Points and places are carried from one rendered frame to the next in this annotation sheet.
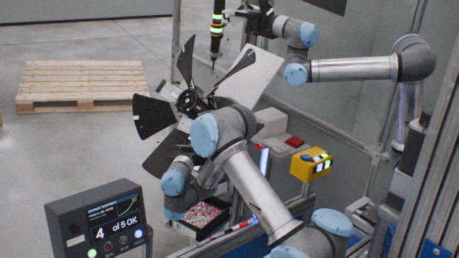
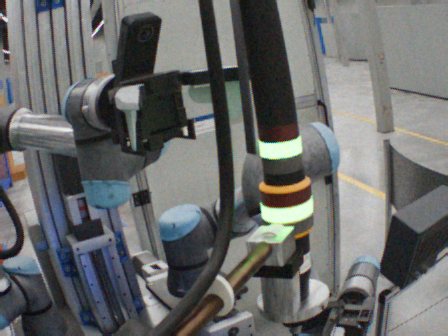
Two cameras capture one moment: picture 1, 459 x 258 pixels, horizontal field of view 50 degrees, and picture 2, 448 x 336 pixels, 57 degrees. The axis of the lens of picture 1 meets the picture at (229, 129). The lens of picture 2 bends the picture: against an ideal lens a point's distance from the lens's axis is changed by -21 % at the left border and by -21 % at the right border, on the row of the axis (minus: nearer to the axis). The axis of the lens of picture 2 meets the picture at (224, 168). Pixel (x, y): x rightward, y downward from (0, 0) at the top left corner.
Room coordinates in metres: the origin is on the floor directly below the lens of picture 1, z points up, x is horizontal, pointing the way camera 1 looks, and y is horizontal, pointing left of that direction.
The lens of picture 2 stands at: (2.27, 0.16, 1.71)
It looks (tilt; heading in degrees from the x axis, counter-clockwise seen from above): 15 degrees down; 197
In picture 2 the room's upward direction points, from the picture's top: 9 degrees counter-clockwise
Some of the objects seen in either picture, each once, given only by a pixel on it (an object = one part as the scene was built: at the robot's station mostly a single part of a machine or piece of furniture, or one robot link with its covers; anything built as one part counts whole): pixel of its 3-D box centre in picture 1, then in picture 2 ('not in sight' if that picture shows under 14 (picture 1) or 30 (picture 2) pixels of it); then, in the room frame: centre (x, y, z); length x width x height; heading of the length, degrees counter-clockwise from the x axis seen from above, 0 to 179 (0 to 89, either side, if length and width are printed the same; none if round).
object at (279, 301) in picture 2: (215, 41); (288, 268); (1.89, 0.09, 1.50); 0.09 x 0.07 x 0.10; 168
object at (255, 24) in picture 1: (263, 23); (140, 107); (1.75, -0.08, 1.63); 0.12 x 0.08 x 0.09; 53
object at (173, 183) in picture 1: (175, 179); (362, 279); (1.37, 0.16, 1.18); 0.11 x 0.08 x 0.09; 170
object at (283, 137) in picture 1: (270, 140); not in sight; (2.34, -0.23, 0.85); 0.36 x 0.24 x 0.03; 43
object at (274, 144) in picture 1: (276, 145); not in sight; (2.23, -0.25, 0.87); 0.15 x 0.09 x 0.02; 40
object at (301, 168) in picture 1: (311, 165); not in sight; (1.82, -0.37, 1.02); 0.16 x 0.10 x 0.11; 133
